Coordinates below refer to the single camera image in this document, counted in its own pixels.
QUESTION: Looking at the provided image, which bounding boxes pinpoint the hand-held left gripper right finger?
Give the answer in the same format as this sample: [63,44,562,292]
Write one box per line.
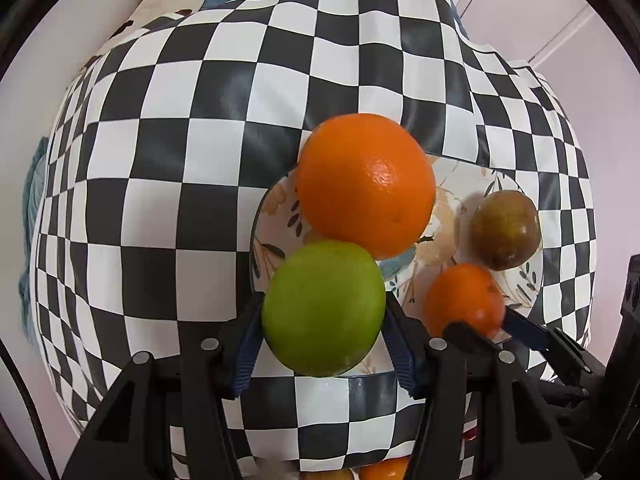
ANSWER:
[383,299,584,480]

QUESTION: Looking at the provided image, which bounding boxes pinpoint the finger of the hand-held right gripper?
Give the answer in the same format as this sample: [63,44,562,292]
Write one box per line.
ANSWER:
[442,321,502,357]
[504,308,609,397]

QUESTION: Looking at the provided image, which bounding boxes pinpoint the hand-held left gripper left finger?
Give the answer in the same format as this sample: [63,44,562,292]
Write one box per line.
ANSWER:
[61,292,266,480]

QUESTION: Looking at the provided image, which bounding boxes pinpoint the small tangerine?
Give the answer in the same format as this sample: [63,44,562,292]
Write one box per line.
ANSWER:
[425,263,507,341]

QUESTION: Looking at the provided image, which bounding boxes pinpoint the green apple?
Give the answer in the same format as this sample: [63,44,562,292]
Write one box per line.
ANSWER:
[261,240,387,377]

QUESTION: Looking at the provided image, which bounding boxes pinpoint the floral white plate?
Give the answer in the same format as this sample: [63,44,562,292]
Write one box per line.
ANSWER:
[248,152,546,378]

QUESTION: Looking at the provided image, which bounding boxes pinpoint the green brown round fruit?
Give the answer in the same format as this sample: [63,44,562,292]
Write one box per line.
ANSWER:
[471,189,542,272]

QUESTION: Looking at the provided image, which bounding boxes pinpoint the large orange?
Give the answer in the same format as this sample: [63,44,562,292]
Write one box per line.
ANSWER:
[296,113,437,261]

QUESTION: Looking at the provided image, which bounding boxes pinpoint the black white checkered cloth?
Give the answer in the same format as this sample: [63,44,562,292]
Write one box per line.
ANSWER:
[22,0,599,480]

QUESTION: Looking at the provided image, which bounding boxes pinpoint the blue fleece blanket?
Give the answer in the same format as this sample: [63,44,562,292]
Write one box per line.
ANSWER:
[17,137,52,346]

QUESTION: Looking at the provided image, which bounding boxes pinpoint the white door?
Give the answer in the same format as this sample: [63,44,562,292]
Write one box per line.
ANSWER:
[445,0,603,70]

